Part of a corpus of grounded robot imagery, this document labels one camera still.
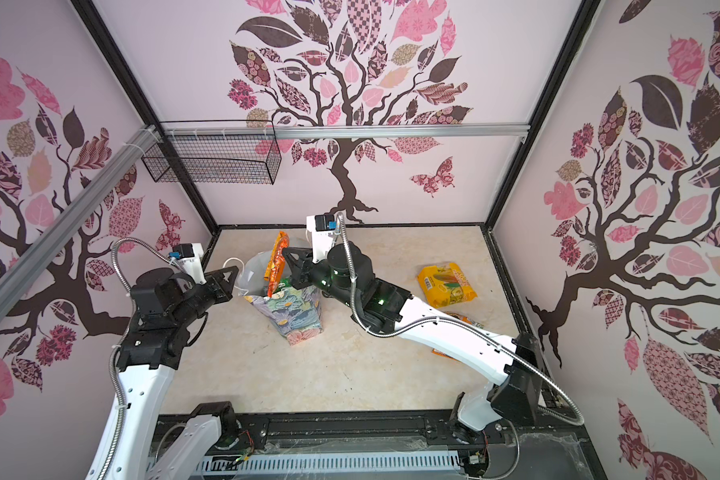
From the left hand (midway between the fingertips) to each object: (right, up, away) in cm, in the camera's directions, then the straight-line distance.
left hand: (240, 273), depth 70 cm
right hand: (+14, +6, -10) cm, 18 cm away
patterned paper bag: (+12, -11, +8) cm, 18 cm away
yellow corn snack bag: (+57, -5, +25) cm, 62 cm away
